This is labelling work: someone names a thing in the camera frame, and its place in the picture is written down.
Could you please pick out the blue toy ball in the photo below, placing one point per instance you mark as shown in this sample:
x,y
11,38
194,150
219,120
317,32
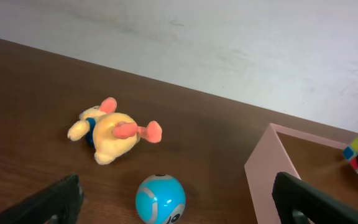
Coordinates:
x,y
160,198

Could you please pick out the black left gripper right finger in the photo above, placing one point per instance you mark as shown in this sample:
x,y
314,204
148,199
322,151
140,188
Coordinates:
x,y
298,202

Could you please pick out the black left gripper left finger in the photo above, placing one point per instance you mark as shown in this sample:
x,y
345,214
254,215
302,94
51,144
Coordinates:
x,y
58,203

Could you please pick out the white cardboard box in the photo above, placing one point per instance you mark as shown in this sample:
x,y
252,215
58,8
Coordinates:
x,y
314,158

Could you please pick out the yellow plush toy animal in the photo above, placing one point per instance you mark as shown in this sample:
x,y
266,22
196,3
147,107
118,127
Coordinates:
x,y
112,134

